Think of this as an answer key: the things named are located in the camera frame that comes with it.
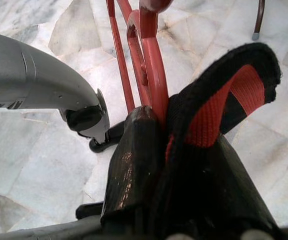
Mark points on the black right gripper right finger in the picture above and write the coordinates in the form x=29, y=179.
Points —
x=221, y=195

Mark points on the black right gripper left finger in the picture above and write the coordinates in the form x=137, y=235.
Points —
x=133, y=162

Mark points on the red plastic hanger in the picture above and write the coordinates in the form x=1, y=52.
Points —
x=156, y=75

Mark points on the black knit garment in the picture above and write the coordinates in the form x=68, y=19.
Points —
x=256, y=60

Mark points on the black robot right foot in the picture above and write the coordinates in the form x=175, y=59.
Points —
x=88, y=211

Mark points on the silver robot right leg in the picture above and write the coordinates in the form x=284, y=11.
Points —
x=46, y=231

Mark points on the brown metal leg grey cap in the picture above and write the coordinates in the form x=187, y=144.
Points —
x=259, y=17

